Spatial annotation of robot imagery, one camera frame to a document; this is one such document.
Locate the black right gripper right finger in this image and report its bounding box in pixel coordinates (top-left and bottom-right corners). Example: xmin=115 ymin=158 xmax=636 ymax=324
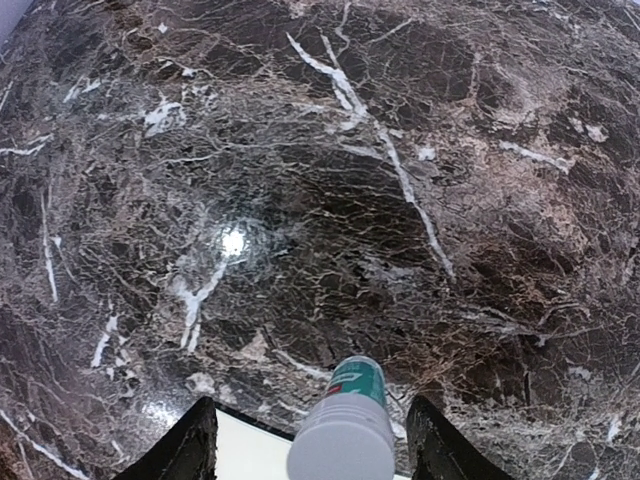
xmin=405 ymin=395 xmax=513 ymax=480

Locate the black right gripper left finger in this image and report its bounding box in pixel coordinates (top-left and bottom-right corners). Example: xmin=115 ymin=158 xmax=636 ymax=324
xmin=114 ymin=396 xmax=218 ymax=480

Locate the cream paper envelope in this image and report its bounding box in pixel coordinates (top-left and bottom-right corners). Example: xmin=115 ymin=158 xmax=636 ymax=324
xmin=213 ymin=405 xmax=416 ymax=480

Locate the green white glue stick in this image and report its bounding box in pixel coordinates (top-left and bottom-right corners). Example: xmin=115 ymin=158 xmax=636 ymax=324
xmin=286 ymin=356 xmax=395 ymax=480

